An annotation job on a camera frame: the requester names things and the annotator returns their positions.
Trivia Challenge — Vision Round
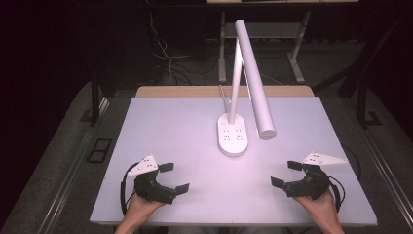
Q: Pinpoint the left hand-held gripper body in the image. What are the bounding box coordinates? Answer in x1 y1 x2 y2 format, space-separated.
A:
127 154 178 206

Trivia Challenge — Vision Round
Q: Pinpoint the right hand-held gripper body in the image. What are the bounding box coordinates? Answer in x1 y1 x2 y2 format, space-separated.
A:
282 151 350 201

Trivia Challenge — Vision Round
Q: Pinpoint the person's left hand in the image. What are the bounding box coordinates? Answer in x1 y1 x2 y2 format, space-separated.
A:
125 192 168 225

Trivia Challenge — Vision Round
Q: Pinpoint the person's right hand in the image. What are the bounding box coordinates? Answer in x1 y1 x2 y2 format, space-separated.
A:
293 189 339 225

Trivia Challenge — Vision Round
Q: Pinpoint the white desk lamp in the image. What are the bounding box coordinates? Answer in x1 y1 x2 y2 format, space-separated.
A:
216 19 278 158

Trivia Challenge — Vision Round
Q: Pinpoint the black stand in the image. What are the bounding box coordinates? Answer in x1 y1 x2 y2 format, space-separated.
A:
355 81 384 130
89 72 110 128

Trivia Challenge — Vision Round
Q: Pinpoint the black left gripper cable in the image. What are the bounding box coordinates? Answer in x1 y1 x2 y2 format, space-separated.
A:
119 161 141 216

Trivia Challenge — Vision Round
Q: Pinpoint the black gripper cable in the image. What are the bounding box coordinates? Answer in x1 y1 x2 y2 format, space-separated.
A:
119 161 141 216
326 175 347 214

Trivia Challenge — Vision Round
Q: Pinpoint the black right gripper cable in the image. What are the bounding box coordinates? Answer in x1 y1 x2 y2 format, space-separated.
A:
326 175 347 214

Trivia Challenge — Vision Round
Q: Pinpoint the black floor frame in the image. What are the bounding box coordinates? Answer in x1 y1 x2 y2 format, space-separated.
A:
85 137 113 164

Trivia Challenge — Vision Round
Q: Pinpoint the grey lamp cable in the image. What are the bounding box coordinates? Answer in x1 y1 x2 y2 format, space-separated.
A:
219 84 232 113

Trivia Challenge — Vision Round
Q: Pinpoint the bundle of floor cables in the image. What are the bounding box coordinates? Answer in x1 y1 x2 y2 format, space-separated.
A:
144 0 225 86

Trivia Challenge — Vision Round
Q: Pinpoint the grey metal-frame table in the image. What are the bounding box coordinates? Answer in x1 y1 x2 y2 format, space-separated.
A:
207 0 359 85

